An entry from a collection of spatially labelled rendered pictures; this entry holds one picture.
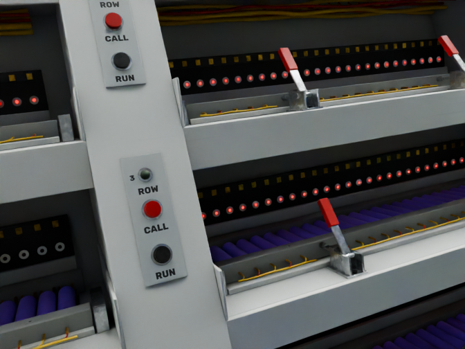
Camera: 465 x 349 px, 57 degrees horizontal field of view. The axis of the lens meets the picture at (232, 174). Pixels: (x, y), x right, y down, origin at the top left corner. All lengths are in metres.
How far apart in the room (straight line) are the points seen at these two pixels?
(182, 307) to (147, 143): 0.16
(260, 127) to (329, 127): 0.09
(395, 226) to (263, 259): 0.20
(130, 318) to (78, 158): 0.15
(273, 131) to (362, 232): 0.19
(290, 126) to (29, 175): 0.27
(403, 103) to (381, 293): 0.23
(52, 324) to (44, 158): 0.16
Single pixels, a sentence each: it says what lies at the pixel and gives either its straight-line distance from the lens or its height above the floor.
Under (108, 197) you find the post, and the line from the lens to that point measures 0.41.
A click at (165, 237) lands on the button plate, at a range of 0.41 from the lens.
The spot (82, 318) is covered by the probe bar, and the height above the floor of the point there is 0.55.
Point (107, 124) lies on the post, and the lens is 0.43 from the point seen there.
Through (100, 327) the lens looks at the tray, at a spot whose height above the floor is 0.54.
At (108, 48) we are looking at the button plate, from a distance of 0.46.
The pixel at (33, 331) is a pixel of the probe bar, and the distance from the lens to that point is 0.46.
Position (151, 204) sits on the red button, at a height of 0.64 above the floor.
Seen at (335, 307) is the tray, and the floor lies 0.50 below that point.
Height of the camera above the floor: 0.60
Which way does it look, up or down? 8 degrees up
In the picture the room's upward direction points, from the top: 13 degrees counter-clockwise
